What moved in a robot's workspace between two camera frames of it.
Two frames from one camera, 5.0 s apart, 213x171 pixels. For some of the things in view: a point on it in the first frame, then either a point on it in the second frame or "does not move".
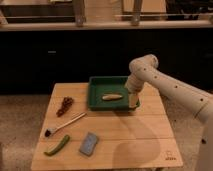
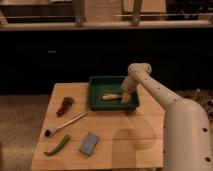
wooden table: [73, 136] does not move
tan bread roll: [111, 97] does not move
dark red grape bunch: [67, 102] does not move
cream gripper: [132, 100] → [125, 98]
